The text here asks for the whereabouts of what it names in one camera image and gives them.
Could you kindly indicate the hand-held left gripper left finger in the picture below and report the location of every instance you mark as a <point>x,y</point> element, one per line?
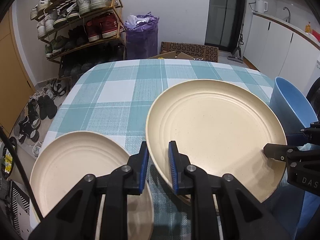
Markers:
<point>143,166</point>

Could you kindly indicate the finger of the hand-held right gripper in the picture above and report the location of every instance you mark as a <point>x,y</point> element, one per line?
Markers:
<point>297,138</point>
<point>275,152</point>

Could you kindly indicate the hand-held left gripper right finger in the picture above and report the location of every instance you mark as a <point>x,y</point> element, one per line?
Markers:
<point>172,166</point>

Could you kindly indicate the large blue bowl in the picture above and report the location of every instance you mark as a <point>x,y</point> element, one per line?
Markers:
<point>290,105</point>

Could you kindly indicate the small blue bowl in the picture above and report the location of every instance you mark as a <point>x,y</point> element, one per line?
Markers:
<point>311,217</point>

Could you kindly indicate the white washing machine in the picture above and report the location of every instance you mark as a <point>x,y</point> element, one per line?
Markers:
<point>315,97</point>

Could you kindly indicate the teal checked tablecloth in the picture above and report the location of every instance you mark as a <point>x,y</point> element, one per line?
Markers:
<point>112,100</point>

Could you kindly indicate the white kitchen cabinet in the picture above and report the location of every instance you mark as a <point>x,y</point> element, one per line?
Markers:
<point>275,47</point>

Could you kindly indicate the grey stick vacuum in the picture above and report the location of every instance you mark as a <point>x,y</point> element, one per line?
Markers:
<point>236,56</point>

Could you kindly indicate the red box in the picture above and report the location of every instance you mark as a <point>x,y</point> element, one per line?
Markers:
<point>315,36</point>

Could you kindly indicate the yellow bottle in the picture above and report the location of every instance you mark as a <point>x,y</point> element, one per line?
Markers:
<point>308,28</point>

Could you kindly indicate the brown cardboard box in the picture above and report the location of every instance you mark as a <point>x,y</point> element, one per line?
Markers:
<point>167,55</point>

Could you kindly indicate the scattered pile of shoes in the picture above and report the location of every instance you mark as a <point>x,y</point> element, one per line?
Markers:
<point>42,107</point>

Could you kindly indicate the brown patterned doormat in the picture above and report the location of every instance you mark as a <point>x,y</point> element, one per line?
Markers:
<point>190,50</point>

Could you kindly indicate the grey kitchen countertop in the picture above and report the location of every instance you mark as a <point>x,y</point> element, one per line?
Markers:
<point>280,21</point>

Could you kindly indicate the metal faucet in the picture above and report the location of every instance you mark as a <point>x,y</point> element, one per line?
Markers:
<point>288,12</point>

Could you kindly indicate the purple trash bag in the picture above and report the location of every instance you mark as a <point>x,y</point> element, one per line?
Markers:
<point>141,40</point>

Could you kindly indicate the black white striped mat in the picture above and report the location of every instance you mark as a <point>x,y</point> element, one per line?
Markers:
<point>17,205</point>

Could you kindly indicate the yellow green packet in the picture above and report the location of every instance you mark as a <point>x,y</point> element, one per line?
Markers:
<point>7,165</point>

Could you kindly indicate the white electric kettle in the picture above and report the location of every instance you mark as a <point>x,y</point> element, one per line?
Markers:
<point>260,5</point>

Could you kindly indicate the black glass door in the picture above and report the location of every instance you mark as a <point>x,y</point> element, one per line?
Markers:
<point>222,15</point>

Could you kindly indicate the shoe rack with shoes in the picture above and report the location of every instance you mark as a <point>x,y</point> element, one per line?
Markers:
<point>100,27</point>

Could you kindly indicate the yellow wooden door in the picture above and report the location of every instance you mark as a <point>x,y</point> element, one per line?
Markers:
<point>12,80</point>

